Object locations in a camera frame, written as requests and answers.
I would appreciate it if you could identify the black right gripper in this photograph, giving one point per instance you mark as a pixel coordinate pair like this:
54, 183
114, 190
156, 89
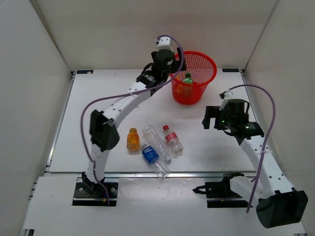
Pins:
213, 112

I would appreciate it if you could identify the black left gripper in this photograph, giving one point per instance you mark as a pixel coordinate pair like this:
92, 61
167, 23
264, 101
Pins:
176, 64

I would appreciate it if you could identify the orange juice bottle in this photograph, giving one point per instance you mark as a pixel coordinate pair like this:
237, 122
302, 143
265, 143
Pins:
184, 90
133, 141

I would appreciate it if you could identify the clear bottle red cap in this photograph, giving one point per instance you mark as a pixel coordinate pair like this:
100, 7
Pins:
172, 140

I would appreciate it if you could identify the green plastic soda bottle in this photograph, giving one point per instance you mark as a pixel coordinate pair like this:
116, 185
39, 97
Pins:
188, 79

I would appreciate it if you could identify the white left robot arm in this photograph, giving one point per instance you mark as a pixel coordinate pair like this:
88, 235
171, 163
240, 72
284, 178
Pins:
104, 124

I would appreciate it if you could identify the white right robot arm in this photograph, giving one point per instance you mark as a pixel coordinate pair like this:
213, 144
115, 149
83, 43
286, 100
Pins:
275, 199

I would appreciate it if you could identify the red mesh plastic bin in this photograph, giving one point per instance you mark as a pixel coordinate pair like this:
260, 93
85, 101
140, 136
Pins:
203, 70

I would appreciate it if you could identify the black label sticker, right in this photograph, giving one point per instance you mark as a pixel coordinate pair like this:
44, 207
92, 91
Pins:
230, 70

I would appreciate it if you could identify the black label sticker, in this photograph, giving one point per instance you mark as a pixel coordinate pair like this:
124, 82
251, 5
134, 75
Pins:
230, 70
84, 72

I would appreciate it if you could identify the large clear plastic bottle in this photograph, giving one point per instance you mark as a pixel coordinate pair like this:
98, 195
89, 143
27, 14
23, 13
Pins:
153, 138

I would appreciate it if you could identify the clear bottle blue label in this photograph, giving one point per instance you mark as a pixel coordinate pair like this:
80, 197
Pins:
154, 161

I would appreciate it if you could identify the black label sticker, left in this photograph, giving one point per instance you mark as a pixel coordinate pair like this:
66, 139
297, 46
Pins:
84, 72

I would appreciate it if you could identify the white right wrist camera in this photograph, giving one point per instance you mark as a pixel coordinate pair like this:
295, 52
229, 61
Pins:
225, 96

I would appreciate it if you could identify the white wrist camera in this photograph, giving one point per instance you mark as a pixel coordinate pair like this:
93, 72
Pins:
164, 43
225, 96

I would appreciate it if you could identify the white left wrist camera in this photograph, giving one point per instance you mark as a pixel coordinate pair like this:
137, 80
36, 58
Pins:
164, 43

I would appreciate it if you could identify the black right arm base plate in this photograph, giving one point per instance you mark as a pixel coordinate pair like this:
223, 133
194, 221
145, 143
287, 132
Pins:
219, 193

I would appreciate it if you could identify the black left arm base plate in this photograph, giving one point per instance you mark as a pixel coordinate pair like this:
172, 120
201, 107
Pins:
82, 196

